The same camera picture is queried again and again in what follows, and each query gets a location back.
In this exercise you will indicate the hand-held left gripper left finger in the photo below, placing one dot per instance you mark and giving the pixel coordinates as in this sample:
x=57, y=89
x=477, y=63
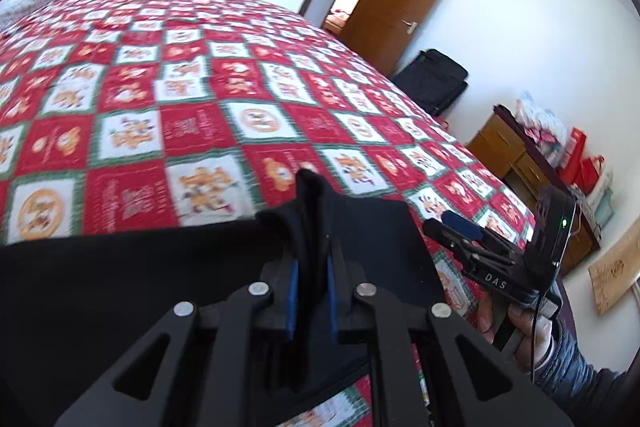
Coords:
x=293, y=302

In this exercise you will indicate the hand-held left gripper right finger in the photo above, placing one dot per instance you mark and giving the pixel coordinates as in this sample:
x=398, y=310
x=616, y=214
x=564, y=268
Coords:
x=331, y=302

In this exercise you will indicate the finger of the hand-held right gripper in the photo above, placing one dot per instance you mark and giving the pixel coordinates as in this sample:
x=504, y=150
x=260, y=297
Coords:
x=445, y=237
x=462, y=224

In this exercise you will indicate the black pants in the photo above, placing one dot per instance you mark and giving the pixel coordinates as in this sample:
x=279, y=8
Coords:
x=150, y=282

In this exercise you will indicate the person's right hand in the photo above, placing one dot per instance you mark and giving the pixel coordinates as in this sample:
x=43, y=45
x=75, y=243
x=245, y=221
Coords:
x=526, y=337

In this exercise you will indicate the pale green bag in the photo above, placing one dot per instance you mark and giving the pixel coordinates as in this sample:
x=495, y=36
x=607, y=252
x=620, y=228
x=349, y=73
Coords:
x=600, y=207

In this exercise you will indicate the short red paper bag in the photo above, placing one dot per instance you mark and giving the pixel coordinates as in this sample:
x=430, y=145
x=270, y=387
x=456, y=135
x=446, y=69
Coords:
x=592, y=174

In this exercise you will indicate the light wooden board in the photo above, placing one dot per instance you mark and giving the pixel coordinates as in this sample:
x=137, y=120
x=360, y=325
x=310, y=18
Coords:
x=615, y=272

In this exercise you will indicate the tall red paper bag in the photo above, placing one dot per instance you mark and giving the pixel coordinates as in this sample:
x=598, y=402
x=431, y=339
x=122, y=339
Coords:
x=572, y=152

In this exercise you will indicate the brown wooden desk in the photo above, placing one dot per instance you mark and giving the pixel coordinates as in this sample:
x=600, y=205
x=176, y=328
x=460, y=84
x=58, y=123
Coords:
x=505, y=142

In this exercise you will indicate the floral bundle on desk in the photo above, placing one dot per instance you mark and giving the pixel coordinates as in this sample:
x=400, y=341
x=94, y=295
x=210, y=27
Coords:
x=537, y=117

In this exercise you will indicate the black suitcase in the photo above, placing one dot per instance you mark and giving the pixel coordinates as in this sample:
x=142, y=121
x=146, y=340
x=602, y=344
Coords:
x=435, y=77

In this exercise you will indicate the brown wooden door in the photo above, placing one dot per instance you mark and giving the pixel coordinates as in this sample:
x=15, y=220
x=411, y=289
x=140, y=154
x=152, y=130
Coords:
x=400, y=17

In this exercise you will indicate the red printed bed blanket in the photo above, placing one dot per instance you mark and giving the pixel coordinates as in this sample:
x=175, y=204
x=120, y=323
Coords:
x=200, y=82

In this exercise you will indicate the striped pillow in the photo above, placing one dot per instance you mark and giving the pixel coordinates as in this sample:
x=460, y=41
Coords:
x=20, y=2

